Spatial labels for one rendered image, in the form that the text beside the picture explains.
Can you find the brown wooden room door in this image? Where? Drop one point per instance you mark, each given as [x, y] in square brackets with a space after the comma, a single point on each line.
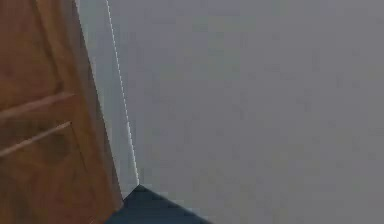
[43, 110]

